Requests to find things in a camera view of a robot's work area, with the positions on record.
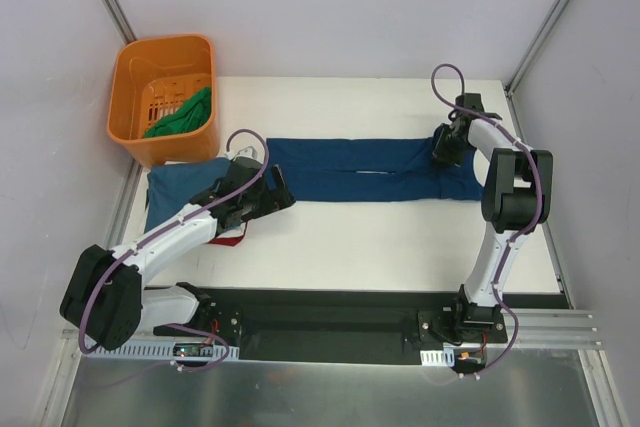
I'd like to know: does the right slotted cable duct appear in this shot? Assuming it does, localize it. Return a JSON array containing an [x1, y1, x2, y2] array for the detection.
[[420, 348, 455, 368]]

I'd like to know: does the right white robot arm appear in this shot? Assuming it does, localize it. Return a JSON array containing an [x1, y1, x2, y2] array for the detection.
[[428, 93, 553, 345]]

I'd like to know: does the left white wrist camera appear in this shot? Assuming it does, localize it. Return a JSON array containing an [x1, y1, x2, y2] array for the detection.
[[225, 146, 259, 160]]

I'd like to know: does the aluminium rail frame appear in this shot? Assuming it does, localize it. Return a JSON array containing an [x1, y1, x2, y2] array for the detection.
[[85, 305, 597, 352]]

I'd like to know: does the orange plastic basket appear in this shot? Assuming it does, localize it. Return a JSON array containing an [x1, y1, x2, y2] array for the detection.
[[106, 34, 220, 168]]

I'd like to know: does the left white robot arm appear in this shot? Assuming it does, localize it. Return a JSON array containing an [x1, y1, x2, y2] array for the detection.
[[59, 156, 295, 351]]

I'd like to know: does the green t shirt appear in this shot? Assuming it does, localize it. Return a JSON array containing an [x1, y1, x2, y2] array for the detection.
[[144, 87, 212, 138]]

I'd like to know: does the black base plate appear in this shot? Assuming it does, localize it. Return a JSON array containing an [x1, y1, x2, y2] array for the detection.
[[152, 286, 511, 363]]

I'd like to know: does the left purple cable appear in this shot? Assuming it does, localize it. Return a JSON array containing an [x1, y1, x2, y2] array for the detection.
[[78, 128, 271, 373]]

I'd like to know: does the folded red t shirt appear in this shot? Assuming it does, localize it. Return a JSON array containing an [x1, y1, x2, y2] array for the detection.
[[208, 229, 246, 247]]

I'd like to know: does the slotted cable duct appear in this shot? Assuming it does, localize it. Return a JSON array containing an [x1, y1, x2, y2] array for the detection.
[[420, 348, 455, 368], [89, 340, 240, 363]]

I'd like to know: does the folded light blue t shirt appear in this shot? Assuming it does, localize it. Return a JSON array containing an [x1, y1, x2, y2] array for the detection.
[[144, 157, 230, 233]]

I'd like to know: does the left slotted cable duct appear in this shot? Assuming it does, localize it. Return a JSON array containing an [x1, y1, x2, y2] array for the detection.
[[89, 340, 240, 363]]

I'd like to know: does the dark blue t shirt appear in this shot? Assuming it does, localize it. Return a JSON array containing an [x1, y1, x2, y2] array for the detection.
[[267, 135, 483, 203]]

